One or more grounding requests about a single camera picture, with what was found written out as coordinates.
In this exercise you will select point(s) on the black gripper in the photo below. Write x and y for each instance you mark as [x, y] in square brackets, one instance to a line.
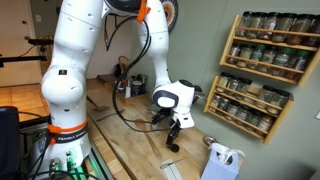
[176, 128]

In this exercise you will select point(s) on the small black jar lid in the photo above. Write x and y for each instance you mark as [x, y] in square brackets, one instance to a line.
[174, 148]

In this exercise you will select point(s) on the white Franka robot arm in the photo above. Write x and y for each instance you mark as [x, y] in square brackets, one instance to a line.
[66, 83]

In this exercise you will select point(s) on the glass spice jar black lid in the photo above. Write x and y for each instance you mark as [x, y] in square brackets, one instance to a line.
[265, 124]
[233, 109]
[216, 101]
[233, 85]
[278, 100]
[243, 88]
[315, 31]
[234, 52]
[223, 81]
[245, 23]
[245, 55]
[266, 95]
[223, 104]
[254, 119]
[284, 27]
[301, 29]
[270, 25]
[243, 114]
[256, 24]

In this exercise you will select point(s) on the glass spice jar green lid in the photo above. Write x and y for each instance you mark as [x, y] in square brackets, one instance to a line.
[268, 59]
[257, 56]
[300, 65]
[282, 60]

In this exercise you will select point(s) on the long wooden spoon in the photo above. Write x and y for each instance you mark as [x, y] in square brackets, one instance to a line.
[151, 143]

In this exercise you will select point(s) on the small metal strainer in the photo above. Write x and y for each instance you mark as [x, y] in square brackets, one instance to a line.
[210, 140]

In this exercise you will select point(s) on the steel whisk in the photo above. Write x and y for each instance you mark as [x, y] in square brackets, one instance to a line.
[200, 96]

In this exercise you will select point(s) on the pale blue paper carton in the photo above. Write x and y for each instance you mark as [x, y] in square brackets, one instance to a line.
[218, 168]

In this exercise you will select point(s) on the dark brown wooden spoon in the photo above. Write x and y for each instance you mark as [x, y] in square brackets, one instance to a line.
[198, 88]

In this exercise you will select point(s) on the wooden spice tray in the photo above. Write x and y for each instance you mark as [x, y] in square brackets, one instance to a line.
[133, 98]

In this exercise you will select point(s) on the dark tall grinder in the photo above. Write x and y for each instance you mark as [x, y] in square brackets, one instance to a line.
[144, 83]

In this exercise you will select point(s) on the steel pepper mill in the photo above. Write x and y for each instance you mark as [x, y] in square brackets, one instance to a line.
[128, 90]

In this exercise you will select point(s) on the short wooden spice rack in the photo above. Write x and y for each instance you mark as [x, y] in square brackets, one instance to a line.
[240, 121]

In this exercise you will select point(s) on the metal turner spatula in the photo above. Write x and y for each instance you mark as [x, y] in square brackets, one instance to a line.
[102, 108]

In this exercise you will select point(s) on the tall wooden spice rack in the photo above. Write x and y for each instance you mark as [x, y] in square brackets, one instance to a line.
[266, 71]

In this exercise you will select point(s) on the black box device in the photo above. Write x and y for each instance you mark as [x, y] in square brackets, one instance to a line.
[8, 143]

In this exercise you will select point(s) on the white door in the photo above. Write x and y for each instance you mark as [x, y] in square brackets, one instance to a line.
[13, 26]

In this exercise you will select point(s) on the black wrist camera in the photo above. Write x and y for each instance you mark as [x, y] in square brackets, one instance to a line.
[160, 116]

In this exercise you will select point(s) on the decorative painted wall plate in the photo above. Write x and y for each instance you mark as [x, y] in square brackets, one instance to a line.
[172, 13]

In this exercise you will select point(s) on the white wall plate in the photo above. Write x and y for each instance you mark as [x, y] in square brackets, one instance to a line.
[317, 115]

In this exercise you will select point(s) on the black camera stand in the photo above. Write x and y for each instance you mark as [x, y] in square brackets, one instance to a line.
[36, 42]

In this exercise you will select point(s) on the white light switch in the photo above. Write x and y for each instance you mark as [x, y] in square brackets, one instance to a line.
[38, 18]

